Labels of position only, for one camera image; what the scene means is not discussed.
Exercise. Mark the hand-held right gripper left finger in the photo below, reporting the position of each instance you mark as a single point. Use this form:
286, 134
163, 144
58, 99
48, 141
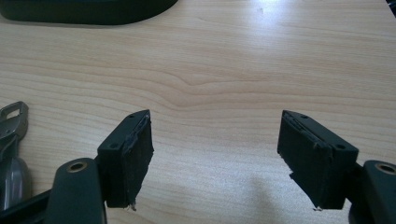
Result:
124, 161

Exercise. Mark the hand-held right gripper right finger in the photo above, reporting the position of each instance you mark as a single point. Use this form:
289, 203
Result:
314, 155

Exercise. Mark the black curved object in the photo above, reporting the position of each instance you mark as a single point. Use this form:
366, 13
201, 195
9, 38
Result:
84, 11

